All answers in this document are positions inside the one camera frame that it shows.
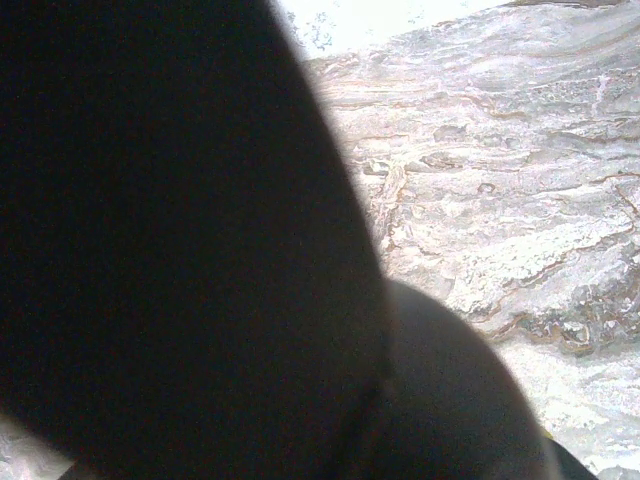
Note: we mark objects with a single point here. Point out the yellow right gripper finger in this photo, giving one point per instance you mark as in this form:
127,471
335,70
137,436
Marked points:
565,465

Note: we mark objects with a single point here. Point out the black doll face brush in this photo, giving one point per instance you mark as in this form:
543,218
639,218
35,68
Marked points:
175,225

